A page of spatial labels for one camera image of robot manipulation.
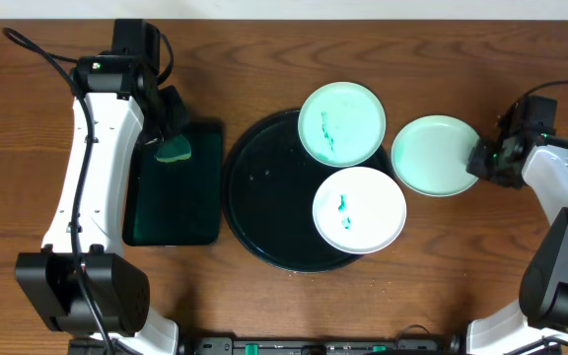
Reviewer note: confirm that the black round tray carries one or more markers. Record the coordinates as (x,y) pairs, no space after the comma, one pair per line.
(269,183)

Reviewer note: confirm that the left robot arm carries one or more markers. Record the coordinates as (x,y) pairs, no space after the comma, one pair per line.
(79,281)

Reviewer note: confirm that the black rectangular tray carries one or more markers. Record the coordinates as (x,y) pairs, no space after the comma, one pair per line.
(178,203)

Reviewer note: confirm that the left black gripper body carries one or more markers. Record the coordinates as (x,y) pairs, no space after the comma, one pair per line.
(172,118)

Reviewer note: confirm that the white plate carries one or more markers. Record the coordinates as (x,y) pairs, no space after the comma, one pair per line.
(359,210)

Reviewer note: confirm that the mint plate top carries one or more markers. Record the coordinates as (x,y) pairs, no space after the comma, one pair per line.
(342,124)

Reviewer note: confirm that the mint plate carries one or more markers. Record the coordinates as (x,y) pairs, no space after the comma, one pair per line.
(342,124)
(430,154)

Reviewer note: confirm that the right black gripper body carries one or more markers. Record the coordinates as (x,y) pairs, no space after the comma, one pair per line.
(488,162)

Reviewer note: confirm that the green scrub sponge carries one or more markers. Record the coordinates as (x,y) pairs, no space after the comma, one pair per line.
(174,149)

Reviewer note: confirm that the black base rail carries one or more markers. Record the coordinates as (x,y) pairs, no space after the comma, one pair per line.
(228,346)

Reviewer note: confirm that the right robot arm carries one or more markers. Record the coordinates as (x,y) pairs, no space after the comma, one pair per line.
(538,319)

